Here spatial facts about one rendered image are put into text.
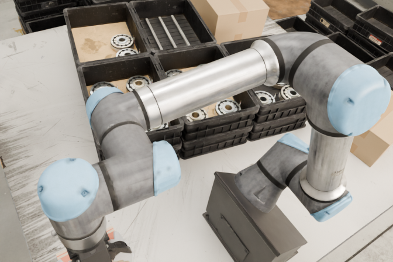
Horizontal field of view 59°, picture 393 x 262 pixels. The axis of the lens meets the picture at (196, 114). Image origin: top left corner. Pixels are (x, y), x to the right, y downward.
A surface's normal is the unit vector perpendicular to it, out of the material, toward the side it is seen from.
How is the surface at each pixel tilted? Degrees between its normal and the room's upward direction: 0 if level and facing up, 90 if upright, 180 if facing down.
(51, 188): 1
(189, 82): 20
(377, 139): 90
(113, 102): 9
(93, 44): 0
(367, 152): 90
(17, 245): 0
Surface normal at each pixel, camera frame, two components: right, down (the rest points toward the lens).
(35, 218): 0.11, -0.65
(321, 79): -0.74, -0.11
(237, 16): 0.38, 0.72
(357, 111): 0.44, 0.54
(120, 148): -0.30, -0.55
